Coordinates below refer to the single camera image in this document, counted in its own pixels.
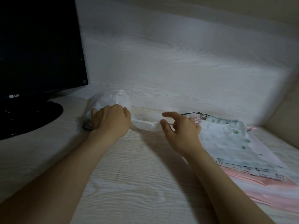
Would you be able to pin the black computer monitor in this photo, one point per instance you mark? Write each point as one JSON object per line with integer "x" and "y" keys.
{"x": 39, "y": 48}

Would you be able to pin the stack of pink bags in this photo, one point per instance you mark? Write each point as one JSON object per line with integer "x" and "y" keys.
{"x": 275, "y": 193}

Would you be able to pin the person's right forearm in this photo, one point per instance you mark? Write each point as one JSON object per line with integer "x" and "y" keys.
{"x": 224, "y": 193}

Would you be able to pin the black monitor stand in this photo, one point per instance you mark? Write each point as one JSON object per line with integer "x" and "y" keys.
{"x": 30, "y": 116}

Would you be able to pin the person's left thumb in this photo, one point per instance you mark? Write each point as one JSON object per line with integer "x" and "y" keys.
{"x": 127, "y": 116}

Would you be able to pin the small dark object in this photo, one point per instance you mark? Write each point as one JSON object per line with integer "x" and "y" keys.
{"x": 87, "y": 126}

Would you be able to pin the person's right hand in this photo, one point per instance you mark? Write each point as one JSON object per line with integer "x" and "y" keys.
{"x": 185, "y": 137}

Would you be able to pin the person's right thumb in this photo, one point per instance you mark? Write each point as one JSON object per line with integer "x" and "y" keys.
{"x": 166, "y": 128}

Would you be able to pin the person's left forearm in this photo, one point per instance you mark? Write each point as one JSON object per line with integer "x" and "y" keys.
{"x": 63, "y": 179}

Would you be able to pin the person's left hand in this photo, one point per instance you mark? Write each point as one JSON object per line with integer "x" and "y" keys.
{"x": 111, "y": 121}

